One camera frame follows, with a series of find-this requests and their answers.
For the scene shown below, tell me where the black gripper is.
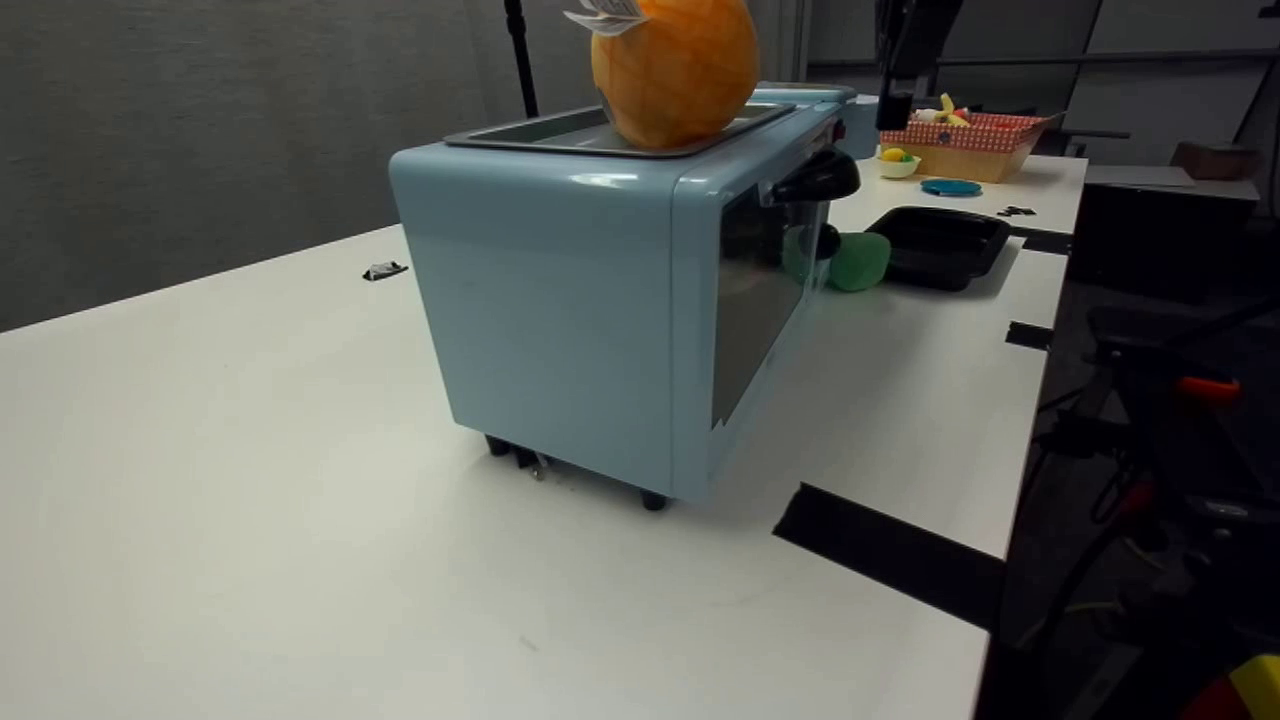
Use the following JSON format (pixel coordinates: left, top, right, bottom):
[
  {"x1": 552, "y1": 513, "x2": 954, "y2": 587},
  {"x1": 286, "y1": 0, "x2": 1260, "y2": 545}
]
[{"x1": 872, "y1": 0, "x2": 968, "y2": 133}]

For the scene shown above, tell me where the light blue toaster oven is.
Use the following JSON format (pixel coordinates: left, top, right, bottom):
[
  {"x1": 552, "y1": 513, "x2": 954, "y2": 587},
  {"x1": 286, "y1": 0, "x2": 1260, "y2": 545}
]
[{"x1": 388, "y1": 83, "x2": 864, "y2": 518}]

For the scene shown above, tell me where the yellow green toy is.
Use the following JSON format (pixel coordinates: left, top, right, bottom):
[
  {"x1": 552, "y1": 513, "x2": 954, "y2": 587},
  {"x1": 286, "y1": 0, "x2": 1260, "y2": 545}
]
[{"x1": 872, "y1": 141, "x2": 924, "y2": 186}]

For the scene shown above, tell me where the red checkered basket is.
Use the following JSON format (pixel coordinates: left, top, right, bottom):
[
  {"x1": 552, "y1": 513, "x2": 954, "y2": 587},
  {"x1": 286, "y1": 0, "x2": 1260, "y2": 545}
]
[{"x1": 876, "y1": 110, "x2": 1050, "y2": 188}]

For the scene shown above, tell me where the flat blue disc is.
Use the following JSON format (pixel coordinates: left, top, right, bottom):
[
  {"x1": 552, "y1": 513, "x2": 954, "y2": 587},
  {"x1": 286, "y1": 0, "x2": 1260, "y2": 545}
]
[{"x1": 915, "y1": 175, "x2": 987, "y2": 205}]

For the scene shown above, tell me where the black ribbed grill tray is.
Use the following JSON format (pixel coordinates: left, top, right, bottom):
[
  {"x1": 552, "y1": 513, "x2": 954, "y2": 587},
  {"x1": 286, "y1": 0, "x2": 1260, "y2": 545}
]
[{"x1": 864, "y1": 205, "x2": 1016, "y2": 297}]

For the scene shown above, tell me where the green plush pear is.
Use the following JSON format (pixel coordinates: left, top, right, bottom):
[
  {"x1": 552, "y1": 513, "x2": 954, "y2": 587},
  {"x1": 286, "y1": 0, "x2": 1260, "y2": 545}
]
[{"x1": 818, "y1": 230, "x2": 894, "y2": 297}]

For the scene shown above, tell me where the orange plush fruit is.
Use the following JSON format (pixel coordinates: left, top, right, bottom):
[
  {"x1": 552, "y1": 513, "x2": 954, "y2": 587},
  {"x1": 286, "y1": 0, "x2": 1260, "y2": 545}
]
[{"x1": 588, "y1": 0, "x2": 762, "y2": 154}]

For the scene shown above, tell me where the brown bowl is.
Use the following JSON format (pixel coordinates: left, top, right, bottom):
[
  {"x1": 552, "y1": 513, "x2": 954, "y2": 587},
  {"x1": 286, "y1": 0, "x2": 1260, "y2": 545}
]
[{"x1": 1170, "y1": 138, "x2": 1265, "y2": 186}]

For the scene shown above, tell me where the black tripod pole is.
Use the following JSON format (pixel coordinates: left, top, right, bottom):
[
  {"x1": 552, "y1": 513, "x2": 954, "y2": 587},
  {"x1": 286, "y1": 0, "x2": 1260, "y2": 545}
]
[{"x1": 500, "y1": 0, "x2": 543, "y2": 126}]

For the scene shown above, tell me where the black oven door handle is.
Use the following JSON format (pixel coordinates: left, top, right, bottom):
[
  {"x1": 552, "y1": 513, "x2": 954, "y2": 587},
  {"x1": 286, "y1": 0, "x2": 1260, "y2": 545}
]
[{"x1": 769, "y1": 150, "x2": 864, "y2": 210}]

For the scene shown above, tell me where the orange handled tool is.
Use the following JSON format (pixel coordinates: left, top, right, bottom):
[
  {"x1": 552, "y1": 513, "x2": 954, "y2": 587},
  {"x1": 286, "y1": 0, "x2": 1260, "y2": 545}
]
[{"x1": 1170, "y1": 374, "x2": 1247, "y2": 409}]

